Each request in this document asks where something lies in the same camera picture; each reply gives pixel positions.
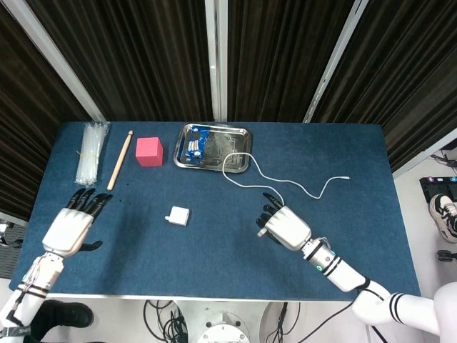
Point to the dark ribbed curtain panel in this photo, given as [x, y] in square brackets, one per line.
[21, 118]
[282, 57]
[403, 78]
[143, 57]

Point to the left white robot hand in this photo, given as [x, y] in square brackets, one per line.
[68, 228]

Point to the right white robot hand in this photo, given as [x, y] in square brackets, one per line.
[289, 227]

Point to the bundle of clear straws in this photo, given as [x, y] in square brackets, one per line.
[89, 153]

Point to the pink foam cube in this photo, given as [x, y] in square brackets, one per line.
[148, 151]

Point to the white charger adapter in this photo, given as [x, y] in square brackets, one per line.
[178, 215]

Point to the black caster wheel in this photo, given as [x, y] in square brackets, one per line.
[446, 255]

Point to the blue felt table mat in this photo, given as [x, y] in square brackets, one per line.
[200, 264]

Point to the wooden stick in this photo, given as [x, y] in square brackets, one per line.
[120, 160]

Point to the stainless steel tray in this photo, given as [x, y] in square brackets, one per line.
[223, 141]

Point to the black shoe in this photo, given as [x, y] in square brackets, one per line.
[68, 314]

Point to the blue cookie packet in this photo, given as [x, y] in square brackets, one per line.
[196, 143]

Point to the black and white sneaker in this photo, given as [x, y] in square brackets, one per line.
[444, 214]

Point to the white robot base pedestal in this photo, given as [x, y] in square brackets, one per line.
[221, 321]

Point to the white frame post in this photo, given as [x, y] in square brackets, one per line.
[53, 57]
[216, 60]
[333, 60]

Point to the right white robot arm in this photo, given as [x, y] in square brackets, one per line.
[378, 307]

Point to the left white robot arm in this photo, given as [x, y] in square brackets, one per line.
[39, 278]

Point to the black device on floor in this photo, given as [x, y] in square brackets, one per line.
[439, 186]

